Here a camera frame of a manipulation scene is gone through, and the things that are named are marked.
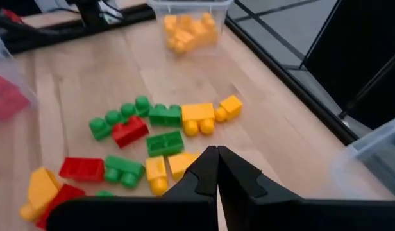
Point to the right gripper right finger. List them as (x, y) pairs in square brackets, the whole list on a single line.
[(265, 211)]

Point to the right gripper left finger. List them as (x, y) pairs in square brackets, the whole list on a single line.
[(184, 211)]

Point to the yellow toy block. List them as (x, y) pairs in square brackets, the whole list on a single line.
[(179, 163), (181, 43), (156, 170), (42, 189), (205, 29)]

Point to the green toy block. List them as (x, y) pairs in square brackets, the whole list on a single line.
[(165, 117), (123, 167), (104, 193), (165, 144)]

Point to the long green four-stud block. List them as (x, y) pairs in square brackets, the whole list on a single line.
[(99, 127)]

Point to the red toy block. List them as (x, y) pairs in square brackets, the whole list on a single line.
[(66, 194), (6, 99), (82, 170), (130, 133)]

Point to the small yellow one-stud block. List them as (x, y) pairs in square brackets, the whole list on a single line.
[(170, 22), (231, 106)]

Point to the yellow two-stud block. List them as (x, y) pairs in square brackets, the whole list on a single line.
[(197, 112)]

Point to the clear plastic bin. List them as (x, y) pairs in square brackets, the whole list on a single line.
[(11, 64), (159, 19), (377, 150)]

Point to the black folding screen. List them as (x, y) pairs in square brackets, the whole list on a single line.
[(354, 48)]

